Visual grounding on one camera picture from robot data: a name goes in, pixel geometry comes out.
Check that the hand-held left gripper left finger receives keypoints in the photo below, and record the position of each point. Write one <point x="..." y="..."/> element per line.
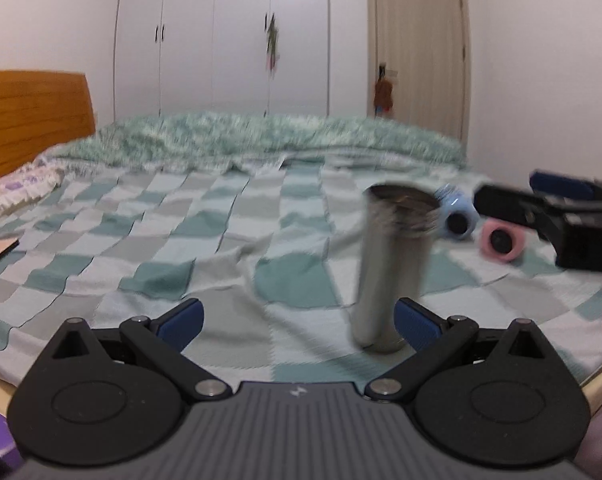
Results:
<point x="183" y="325"/>

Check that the brown hanging plush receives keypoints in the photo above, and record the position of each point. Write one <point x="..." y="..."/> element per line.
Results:
<point x="383" y="92"/>

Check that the green patterned duvet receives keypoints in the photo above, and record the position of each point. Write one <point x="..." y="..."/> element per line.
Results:
<point x="261" y="137"/>

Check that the checked green bed blanket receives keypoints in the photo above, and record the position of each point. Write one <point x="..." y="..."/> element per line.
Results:
<point x="181" y="240"/>

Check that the white wardrobe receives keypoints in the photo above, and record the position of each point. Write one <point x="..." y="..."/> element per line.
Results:
<point x="221" y="35"/>

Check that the green hanging ornament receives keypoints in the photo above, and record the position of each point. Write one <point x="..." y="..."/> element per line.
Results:
<point x="271" y="42"/>

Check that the beige door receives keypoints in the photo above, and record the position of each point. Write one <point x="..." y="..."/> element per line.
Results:
<point x="418" y="40"/>

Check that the pink cup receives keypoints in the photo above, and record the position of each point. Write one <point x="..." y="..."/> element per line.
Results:
<point x="503" y="242"/>

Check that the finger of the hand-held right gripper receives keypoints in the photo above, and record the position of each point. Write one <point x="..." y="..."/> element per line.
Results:
<point x="506" y="207"/>
<point x="563" y="186"/>

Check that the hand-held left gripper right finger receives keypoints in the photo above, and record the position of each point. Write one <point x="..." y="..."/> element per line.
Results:
<point x="415" y="327"/>

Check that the floral pillow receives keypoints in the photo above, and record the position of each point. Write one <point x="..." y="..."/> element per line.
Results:
<point x="16" y="187"/>

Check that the wooden headboard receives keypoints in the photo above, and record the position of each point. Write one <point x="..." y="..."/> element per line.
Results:
<point x="28" y="120"/>

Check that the light blue cup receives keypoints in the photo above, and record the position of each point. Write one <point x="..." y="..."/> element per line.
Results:
<point x="458" y="215"/>

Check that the stainless steel cup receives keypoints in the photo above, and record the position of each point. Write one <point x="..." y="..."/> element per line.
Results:
<point x="391" y="270"/>

